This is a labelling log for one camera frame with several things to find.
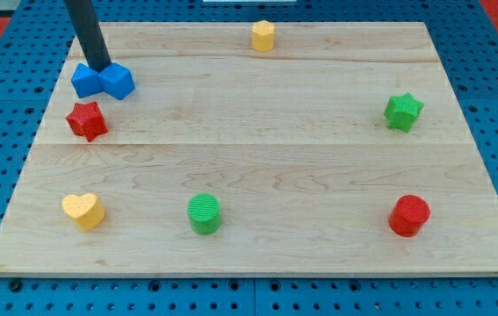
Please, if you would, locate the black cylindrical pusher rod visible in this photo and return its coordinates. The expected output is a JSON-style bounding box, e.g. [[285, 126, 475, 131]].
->
[[64, 0, 112, 72]]

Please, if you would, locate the red star block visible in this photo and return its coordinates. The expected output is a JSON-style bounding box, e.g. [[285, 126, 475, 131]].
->
[[66, 102, 108, 142]]

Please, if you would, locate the light wooden board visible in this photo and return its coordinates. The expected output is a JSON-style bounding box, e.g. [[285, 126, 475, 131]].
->
[[0, 22, 498, 278]]

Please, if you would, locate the green star block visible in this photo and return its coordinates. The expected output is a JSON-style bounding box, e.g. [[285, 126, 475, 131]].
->
[[384, 92, 424, 133]]

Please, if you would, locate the left blue cube block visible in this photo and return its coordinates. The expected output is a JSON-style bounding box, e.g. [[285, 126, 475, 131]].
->
[[71, 63, 104, 98]]

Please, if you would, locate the blue cube block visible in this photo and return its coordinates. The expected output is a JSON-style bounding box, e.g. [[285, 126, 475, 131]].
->
[[71, 63, 104, 98], [98, 62, 135, 100]]

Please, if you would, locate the right blue cube block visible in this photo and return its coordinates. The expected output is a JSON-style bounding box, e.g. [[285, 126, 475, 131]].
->
[[98, 62, 135, 100]]

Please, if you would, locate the yellow hexagon block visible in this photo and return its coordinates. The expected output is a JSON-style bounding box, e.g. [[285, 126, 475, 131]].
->
[[251, 20, 275, 52]]

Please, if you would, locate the yellow heart block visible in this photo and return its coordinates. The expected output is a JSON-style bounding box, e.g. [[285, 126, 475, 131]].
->
[[61, 193, 106, 232]]

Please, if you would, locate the green cylinder block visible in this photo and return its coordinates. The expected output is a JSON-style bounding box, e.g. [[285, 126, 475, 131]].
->
[[187, 193, 221, 235]]

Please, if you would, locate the red cylinder block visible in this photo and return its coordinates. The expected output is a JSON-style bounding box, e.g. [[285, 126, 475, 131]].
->
[[388, 195, 431, 237]]

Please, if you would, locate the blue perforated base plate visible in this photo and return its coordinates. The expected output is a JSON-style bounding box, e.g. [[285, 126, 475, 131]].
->
[[0, 1, 498, 315]]

